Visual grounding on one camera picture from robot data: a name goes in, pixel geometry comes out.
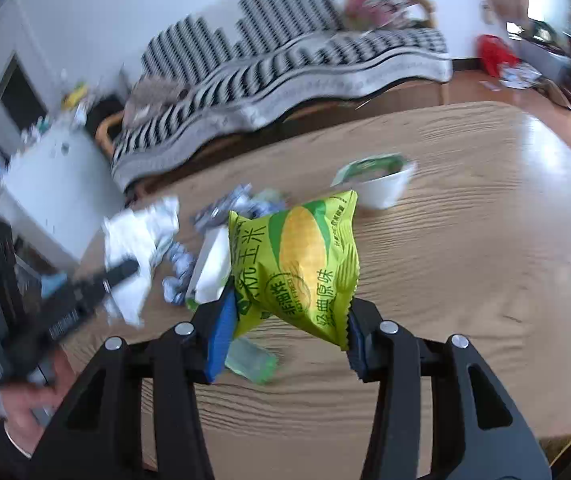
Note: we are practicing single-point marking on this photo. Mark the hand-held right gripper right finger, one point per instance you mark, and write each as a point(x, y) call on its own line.
point(356, 347)

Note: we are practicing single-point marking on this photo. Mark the grey brown cushion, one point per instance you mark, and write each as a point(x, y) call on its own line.
point(153, 95)

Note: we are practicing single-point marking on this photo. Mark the scattered papers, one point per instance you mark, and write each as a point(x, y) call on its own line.
point(520, 76)

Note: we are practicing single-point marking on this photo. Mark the yellow object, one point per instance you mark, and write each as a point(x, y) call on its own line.
point(75, 97)

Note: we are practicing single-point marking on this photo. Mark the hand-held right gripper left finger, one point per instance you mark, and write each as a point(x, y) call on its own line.
point(220, 335)

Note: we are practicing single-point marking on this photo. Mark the crumpled blue white wrapper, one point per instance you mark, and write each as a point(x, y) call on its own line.
point(178, 275)

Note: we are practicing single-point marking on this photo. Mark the white cabinet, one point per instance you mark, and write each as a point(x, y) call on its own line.
point(60, 180)

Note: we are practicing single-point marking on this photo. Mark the white paper bowl green lid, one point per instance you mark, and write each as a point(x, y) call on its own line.
point(380, 192)

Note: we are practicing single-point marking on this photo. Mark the red bag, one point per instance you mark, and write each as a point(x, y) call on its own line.
point(495, 55)

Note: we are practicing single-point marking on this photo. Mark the translucent green wrapper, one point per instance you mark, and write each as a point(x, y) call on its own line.
point(250, 362)

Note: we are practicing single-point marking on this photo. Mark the white green packet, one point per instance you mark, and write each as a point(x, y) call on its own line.
point(210, 267)

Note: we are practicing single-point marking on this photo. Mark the wooden sofa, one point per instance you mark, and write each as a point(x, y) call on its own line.
point(105, 132)

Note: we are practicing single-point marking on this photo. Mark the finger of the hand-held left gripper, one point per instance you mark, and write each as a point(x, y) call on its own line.
point(115, 274)

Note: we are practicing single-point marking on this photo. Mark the person's left hand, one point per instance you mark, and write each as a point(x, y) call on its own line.
point(25, 405)

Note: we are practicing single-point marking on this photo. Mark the white tissue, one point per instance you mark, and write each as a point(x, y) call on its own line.
point(130, 240)

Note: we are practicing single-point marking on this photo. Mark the crumpled silver wrapper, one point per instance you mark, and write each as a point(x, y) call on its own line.
point(238, 205)

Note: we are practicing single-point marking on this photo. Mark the pink printed bag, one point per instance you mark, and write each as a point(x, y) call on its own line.
point(375, 7)

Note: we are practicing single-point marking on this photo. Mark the yellow green corn snack bag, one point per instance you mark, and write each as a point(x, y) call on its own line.
point(305, 250)

